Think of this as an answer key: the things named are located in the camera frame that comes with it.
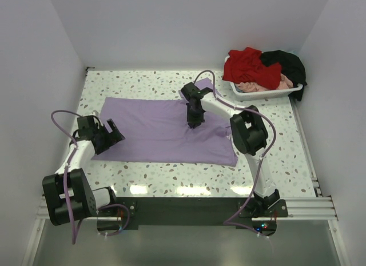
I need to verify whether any lilac t shirt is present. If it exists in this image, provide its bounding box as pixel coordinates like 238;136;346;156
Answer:
90;78;238;167

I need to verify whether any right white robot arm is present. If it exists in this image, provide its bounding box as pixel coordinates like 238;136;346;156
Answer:
184;93;280;216

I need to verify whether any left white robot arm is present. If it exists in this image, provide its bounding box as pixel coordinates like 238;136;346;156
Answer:
42;115;125;226

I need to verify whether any white laundry basket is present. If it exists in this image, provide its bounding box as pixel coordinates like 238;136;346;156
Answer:
223;54;304;101

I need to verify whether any red t shirt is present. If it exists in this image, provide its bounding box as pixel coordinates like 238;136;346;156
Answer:
222;47;282;90

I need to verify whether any pink t shirt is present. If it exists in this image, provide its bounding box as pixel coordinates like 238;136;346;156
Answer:
235;74;294;93

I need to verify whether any black t shirt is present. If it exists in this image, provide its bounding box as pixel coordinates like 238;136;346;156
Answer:
260;50;307;102

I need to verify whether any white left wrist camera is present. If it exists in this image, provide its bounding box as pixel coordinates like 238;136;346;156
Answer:
89;110;100;118

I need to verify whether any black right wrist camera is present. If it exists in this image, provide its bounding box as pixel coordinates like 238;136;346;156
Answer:
180;82;213;101

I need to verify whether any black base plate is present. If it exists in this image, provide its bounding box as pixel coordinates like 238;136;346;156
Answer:
94;197;288;236

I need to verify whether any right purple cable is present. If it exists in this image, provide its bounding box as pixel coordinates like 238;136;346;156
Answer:
194;70;277;227

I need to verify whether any aluminium frame rail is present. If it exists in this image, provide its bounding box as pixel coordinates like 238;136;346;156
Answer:
21;102;351;266

